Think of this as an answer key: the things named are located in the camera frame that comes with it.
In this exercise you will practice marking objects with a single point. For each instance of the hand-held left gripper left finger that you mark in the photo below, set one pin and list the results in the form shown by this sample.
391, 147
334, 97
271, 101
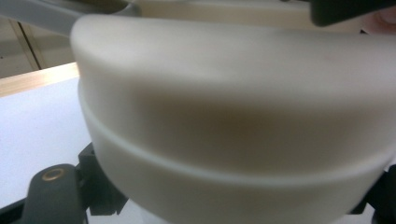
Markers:
99, 186

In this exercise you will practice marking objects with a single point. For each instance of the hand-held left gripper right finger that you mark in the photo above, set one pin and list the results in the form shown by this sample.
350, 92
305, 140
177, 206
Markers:
384, 199

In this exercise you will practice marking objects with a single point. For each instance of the white board sheet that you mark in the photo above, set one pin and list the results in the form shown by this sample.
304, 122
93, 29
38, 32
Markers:
31, 140

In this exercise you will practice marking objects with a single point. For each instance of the metal crossbar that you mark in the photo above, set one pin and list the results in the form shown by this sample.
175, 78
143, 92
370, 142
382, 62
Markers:
46, 15

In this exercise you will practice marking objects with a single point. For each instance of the white jar clear base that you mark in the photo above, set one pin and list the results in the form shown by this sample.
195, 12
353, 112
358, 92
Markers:
218, 202

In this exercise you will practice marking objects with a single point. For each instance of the white round cup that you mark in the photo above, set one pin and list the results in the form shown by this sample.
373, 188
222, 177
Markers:
218, 93

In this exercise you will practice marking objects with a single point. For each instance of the light wooden table edge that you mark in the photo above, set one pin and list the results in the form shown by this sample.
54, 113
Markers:
34, 79

